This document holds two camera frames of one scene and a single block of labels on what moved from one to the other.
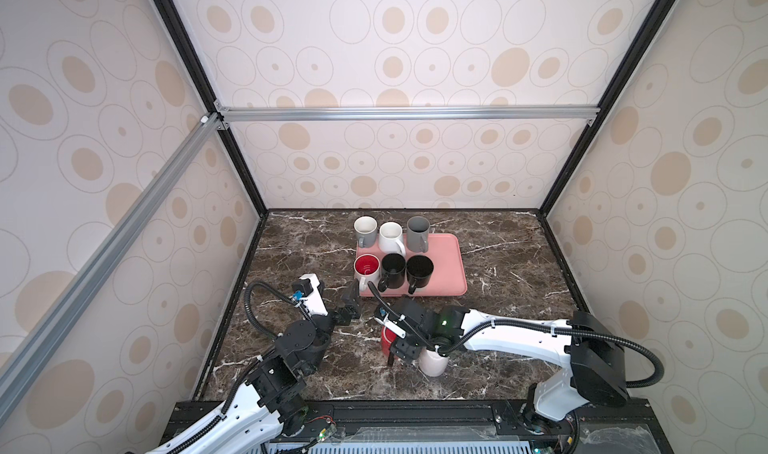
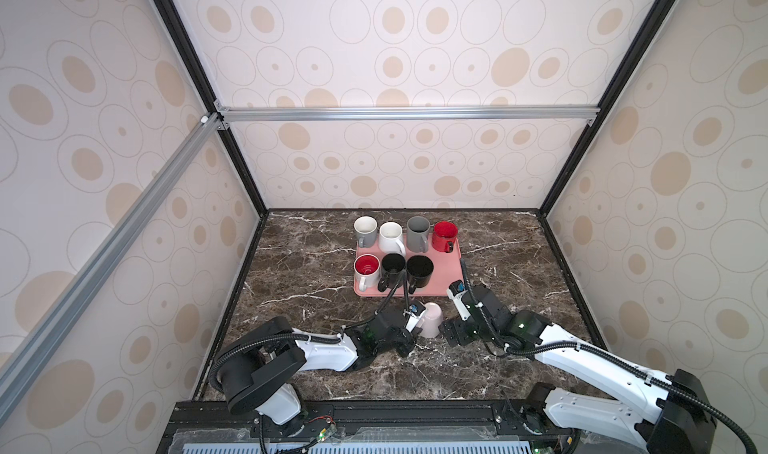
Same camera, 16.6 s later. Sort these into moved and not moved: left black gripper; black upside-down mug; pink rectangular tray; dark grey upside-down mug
Moved: left black gripper
Not moved: pink rectangular tray; black upside-down mug; dark grey upside-down mug
